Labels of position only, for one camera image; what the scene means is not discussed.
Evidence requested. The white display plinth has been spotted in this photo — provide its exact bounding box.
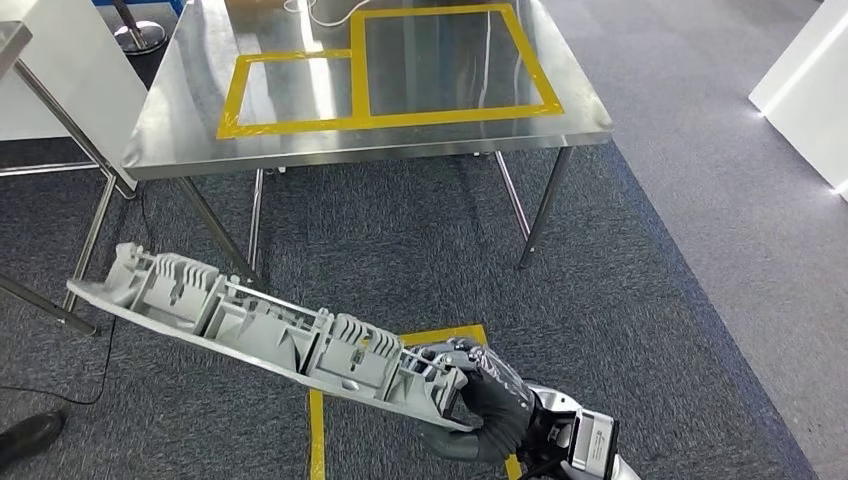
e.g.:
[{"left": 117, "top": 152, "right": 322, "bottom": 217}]
[{"left": 748, "top": 0, "right": 848, "bottom": 203}]

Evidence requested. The stainless steel workbench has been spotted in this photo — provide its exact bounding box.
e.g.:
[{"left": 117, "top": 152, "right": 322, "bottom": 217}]
[{"left": 121, "top": 0, "right": 614, "bottom": 289}]

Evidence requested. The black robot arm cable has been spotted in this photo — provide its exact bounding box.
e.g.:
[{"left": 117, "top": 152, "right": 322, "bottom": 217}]
[{"left": 516, "top": 457, "right": 564, "bottom": 480}]

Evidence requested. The white cable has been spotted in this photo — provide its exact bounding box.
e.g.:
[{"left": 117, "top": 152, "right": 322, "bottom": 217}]
[{"left": 283, "top": 0, "right": 372, "bottom": 29}]

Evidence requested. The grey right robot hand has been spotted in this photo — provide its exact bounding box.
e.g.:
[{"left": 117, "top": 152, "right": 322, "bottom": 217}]
[{"left": 417, "top": 337, "right": 539, "bottom": 465}]

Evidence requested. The person's black shoe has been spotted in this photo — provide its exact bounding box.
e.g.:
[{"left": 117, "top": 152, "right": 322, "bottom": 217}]
[{"left": 0, "top": 408, "right": 70, "bottom": 468}]

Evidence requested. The yellow floor tape square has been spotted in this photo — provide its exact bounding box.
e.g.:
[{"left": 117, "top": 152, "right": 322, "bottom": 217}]
[{"left": 306, "top": 324, "right": 525, "bottom": 480}]

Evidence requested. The black barrier stanchion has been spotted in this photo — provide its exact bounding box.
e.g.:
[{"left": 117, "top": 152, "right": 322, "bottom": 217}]
[{"left": 109, "top": 0, "right": 168, "bottom": 56}]

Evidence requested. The black floor cable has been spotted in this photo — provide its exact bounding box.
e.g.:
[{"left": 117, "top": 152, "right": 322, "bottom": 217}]
[{"left": 0, "top": 188, "right": 150, "bottom": 407}]

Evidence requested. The steel side table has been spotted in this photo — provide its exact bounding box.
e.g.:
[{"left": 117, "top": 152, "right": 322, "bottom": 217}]
[{"left": 0, "top": 19, "right": 137, "bottom": 336}]

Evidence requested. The blue steel shelf rack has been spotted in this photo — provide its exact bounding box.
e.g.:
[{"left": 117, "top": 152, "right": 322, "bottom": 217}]
[{"left": 92, "top": 0, "right": 187, "bottom": 16}]

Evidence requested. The grey plastic wheel hubcap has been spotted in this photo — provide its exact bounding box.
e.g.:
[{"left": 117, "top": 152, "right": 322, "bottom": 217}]
[{"left": 66, "top": 242, "right": 475, "bottom": 433}]

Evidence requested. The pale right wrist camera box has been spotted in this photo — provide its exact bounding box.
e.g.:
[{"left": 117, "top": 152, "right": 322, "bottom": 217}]
[{"left": 570, "top": 408, "right": 621, "bottom": 480}]

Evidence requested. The white panel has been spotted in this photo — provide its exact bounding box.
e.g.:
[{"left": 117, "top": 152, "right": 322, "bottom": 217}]
[{"left": 0, "top": 0, "right": 148, "bottom": 190}]

